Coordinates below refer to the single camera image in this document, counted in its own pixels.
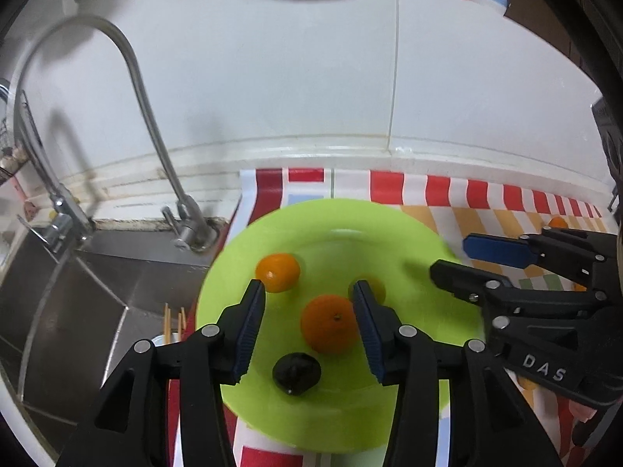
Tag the steel sink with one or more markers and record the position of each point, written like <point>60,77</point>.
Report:
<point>73,311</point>

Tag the large orange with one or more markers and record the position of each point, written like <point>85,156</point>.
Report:
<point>326,323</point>

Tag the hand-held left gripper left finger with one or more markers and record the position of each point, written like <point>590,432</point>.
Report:
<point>247,335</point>

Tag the dark plum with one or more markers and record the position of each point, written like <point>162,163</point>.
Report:
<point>296,373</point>

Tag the thin gooseneck faucet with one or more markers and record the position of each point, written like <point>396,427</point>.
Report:
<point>146,107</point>

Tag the striped cloth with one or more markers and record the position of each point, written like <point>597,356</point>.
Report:
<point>438,189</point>

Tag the green plate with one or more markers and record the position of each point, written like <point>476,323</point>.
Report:
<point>311,233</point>

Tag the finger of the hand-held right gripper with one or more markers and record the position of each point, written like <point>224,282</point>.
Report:
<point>460,277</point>
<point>496,249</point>

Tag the white utensil holder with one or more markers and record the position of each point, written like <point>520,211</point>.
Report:
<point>160,339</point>

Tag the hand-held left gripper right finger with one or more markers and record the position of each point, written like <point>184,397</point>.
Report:
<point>368,335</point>

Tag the small orange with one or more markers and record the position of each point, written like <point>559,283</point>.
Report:
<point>557,223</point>
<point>277,272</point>
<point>378,291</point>

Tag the wooden chopsticks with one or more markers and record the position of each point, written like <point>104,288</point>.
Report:
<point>167,323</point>

